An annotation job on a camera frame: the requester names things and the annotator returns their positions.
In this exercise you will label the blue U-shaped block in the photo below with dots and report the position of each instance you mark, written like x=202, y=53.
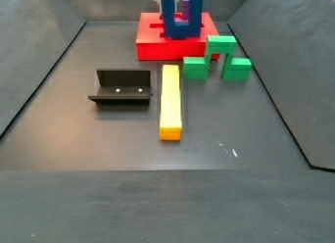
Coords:
x=176, y=27

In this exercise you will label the red slotted board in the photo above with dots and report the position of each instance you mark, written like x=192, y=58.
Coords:
x=153, y=47

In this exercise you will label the purple upright block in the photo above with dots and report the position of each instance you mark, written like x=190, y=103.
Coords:
x=185, y=9

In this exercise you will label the green arch-shaped block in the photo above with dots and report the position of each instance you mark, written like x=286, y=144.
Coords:
x=218, y=48

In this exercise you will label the yellow long bar block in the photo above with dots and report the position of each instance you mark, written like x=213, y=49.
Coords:
x=169, y=112

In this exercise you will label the black angle bracket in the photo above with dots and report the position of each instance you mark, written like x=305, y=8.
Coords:
x=122, y=85

